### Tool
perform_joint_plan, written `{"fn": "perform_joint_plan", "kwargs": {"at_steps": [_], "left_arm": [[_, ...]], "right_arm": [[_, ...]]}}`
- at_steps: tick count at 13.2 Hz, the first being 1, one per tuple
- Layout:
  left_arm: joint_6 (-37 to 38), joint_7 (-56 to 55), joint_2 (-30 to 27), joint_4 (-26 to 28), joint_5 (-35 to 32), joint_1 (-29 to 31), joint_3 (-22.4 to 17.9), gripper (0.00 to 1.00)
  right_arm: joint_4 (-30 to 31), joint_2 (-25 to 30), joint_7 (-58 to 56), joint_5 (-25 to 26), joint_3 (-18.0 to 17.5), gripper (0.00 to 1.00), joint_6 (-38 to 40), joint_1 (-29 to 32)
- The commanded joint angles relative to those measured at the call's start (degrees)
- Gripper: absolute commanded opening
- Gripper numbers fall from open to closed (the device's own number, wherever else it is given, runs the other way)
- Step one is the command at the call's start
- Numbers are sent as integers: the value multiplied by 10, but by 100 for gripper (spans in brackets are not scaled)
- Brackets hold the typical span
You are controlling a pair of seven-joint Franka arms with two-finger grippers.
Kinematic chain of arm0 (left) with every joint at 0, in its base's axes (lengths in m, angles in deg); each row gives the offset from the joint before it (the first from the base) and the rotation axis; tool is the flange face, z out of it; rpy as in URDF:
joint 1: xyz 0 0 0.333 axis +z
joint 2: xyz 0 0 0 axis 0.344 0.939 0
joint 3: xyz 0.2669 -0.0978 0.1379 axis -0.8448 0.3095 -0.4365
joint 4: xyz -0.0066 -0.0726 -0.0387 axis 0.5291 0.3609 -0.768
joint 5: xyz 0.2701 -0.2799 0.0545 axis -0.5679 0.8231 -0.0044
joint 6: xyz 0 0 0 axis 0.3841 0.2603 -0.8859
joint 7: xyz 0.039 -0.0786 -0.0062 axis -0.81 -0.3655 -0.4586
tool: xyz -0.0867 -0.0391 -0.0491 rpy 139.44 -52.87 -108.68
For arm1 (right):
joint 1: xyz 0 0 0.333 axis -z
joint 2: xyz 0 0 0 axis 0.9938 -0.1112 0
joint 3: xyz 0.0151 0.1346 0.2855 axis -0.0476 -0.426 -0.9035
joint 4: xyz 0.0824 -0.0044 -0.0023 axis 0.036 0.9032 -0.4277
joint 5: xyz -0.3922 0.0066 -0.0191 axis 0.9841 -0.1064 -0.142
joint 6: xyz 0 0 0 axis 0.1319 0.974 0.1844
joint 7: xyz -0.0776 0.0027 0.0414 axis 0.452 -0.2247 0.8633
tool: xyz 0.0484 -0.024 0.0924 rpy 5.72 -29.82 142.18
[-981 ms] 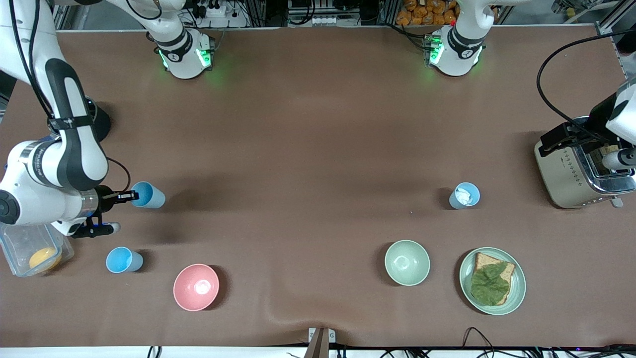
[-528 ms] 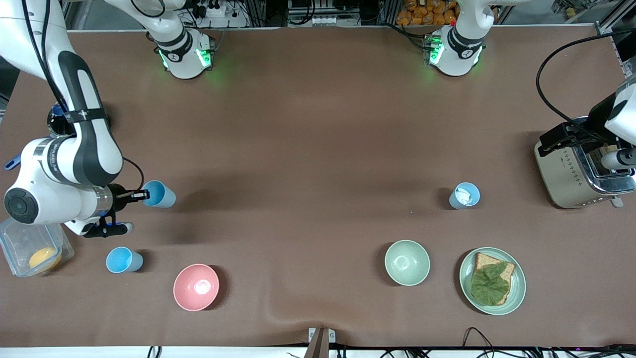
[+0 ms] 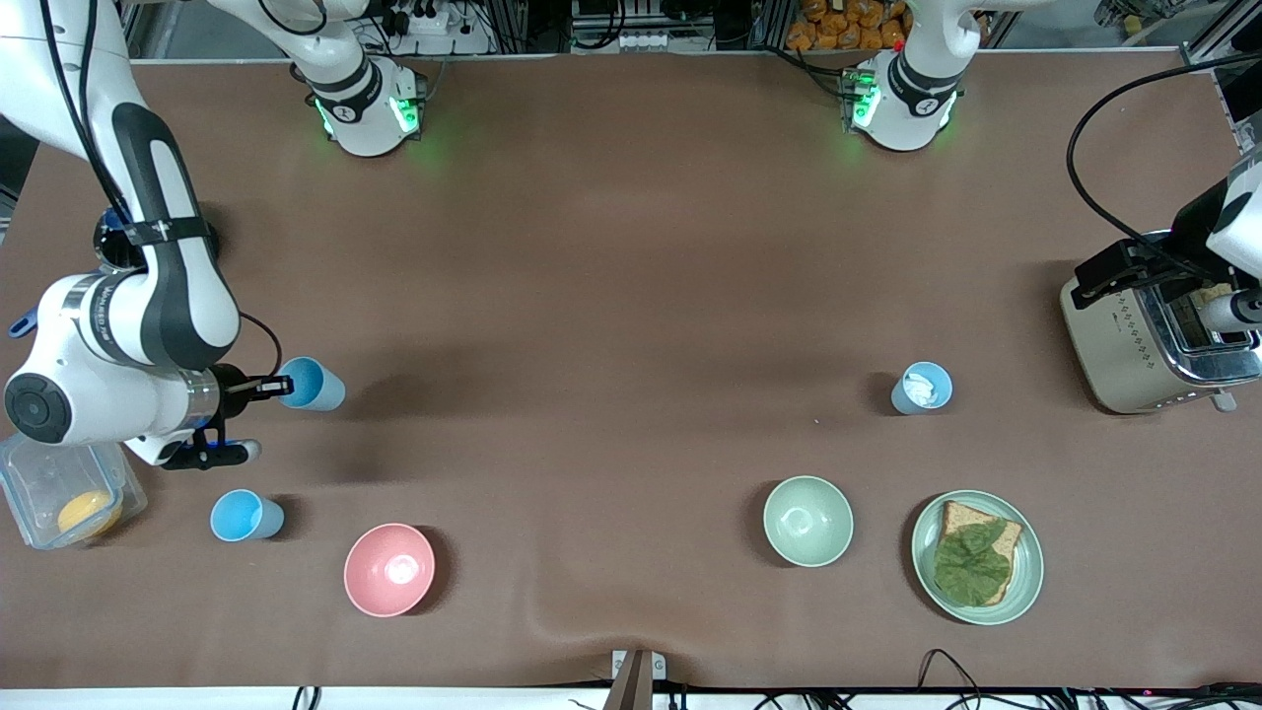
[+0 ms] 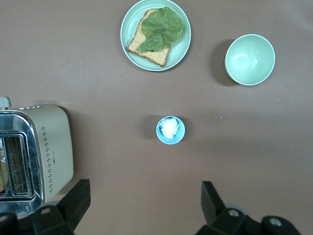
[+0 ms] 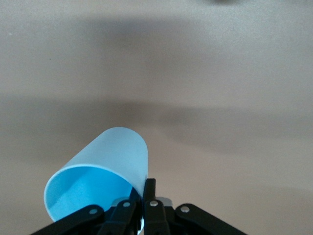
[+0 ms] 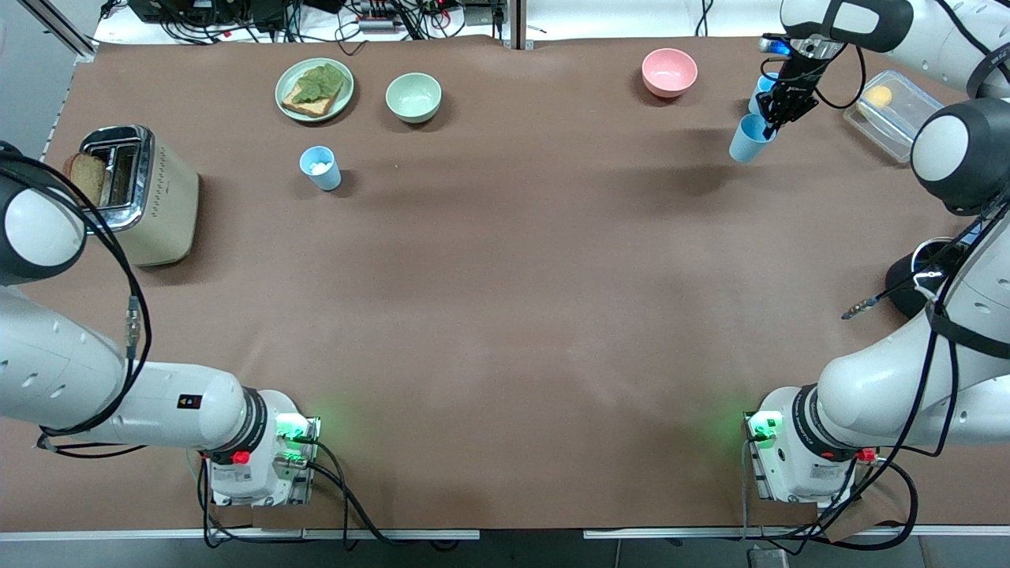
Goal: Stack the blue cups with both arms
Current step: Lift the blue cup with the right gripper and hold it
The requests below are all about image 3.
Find plain blue cup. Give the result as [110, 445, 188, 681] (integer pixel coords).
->
[276, 356, 347, 412]
[210, 489, 286, 542]

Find blue cup with white paper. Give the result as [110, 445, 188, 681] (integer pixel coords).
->
[890, 361, 954, 416]

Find beige and chrome toaster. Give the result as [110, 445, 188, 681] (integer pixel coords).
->
[1061, 232, 1262, 415]

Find orange round food piece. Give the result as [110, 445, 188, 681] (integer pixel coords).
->
[57, 490, 125, 539]

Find clear plastic food container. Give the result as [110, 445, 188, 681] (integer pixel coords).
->
[0, 432, 149, 550]

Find pink bowl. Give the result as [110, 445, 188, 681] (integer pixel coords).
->
[343, 523, 437, 619]

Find bread slice under lettuce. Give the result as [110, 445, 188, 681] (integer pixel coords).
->
[937, 500, 1026, 607]

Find pale green plate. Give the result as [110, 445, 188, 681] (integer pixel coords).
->
[910, 489, 1045, 627]

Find green lettuce leaf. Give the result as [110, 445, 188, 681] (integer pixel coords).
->
[933, 521, 1017, 607]

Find orange snack packets pile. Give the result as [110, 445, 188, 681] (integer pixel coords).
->
[785, 0, 914, 53]

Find white power strip with plugs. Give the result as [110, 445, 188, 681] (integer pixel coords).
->
[383, 0, 456, 37]

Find pale green bowl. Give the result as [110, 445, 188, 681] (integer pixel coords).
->
[762, 475, 856, 569]

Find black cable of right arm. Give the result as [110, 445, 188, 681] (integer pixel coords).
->
[37, 0, 285, 384]

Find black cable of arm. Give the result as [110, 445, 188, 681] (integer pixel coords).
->
[37, 0, 285, 384]
[1066, 51, 1262, 284]

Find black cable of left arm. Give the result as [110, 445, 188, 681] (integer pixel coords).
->
[1066, 51, 1262, 284]

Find black pot with blue handle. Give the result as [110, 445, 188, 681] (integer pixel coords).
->
[10, 205, 221, 339]

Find aluminium frame rail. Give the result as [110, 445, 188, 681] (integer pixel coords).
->
[1178, 0, 1262, 75]

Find black looped cable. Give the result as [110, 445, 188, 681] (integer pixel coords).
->
[917, 648, 999, 710]

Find metal table edge bracket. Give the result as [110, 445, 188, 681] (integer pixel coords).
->
[603, 648, 667, 710]

